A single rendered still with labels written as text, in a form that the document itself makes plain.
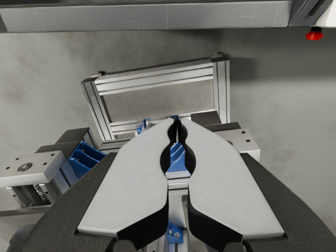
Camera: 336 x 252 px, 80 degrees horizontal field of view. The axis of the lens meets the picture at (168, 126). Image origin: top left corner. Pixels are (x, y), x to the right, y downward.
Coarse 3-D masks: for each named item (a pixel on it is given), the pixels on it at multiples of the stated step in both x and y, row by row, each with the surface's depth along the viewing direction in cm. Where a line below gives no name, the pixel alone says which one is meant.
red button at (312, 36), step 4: (312, 28) 47; (316, 28) 47; (320, 28) 47; (308, 32) 48; (312, 32) 47; (316, 32) 47; (320, 32) 47; (308, 36) 48; (312, 36) 47; (316, 36) 47; (320, 36) 47
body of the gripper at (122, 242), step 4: (120, 240) 6; (124, 240) 6; (128, 240) 6; (116, 244) 6; (120, 244) 6; (124, 244) 6; (128, 244) 6; (132, 244) 6; (228, 244) 6; (232, 244) 6; (236, 244) 6; (240, 244) 6; (116, 248) 6; (120, 248) 6; (124, 248) 6; (128, 248) 6; (132, 248) 6; (224, 248) 6; (228, 248) 6; (232, 248) 6; (236, 248) 6; (240, 248) 6; (244, 248) 6
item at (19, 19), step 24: (168, 0) 33; (192, 0) 33; (216, 0) 33; (240, 0) 33; (264, 0) 33; (288, 0) 33; (0, 24) 36; (24, 24) 36; (48, 24) 35; (72, 24) 35; (96, 24) 35; (120, 24) 35; (144, 24) 35; (168, 24) 35; (192, 24) 35; (216, 24) 35; (240, 24) 34; (264, 24) 34
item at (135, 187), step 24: (168, 120) 12; (144, 144) 10; (168, 144) 10; (120, 168) 8; (144, 168) 8; (96, 192) 7; (120, 192) 7; (144, 192) 7; (96, 216) 7; (120, 216) 6; (144, 216) 6; (144, 240) 7
